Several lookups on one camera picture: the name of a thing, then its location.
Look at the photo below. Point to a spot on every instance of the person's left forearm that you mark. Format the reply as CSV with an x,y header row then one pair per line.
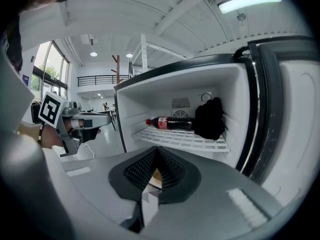
x,y
28,131

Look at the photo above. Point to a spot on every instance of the person's left hand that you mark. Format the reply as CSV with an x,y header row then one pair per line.
x,y
51,137

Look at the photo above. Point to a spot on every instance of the white metal shelving rack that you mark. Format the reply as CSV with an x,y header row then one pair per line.
x,y
144,54

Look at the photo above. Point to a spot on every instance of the fridge thermostat dial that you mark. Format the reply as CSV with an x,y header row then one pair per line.
x,y
206,96

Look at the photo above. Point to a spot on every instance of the white fridge black top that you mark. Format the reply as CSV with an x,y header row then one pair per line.
x,y
160,101

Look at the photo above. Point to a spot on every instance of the black balcony railing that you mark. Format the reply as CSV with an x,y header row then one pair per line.
x,y
97,80

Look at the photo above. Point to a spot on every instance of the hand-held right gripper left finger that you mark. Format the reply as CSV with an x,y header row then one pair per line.
x,y
100,181

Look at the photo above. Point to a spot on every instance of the blue wall sign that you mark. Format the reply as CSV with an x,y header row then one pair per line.
x,y
25,78

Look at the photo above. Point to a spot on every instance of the person's white shirt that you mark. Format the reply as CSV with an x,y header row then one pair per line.
x,y
13,96

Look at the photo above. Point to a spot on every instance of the round pendant lamp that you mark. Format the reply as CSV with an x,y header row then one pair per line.
x,y
93,54
129,55

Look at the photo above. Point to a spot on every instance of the round fridge fan grille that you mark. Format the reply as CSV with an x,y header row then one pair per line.
x,y
180,114

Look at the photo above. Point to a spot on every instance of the black container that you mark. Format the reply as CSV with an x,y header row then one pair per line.
x,y
208,120

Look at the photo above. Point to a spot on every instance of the dining table with chairs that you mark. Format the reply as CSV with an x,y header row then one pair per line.
x,y
108,112

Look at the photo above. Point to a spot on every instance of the white fridge door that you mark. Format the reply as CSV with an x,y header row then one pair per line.
x,y
292,124

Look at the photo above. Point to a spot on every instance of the wooden coat stand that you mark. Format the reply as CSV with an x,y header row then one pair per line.
x,y
117,69

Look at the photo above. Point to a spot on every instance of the ceiling air conditioner unit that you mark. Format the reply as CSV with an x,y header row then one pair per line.
x,y
88,39

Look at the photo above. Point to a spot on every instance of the rectangular ceiling light panel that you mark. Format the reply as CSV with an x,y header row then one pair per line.
x,y
250,1

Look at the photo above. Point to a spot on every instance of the large glass window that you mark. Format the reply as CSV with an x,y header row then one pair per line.
x,y
53,66

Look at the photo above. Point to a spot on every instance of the dark soda bottle red label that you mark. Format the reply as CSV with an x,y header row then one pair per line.
x,y
172,122

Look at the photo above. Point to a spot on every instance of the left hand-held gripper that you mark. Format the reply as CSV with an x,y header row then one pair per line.
x,y
51,109

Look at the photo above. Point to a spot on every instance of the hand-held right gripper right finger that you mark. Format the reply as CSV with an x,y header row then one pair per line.
x,y
212,196

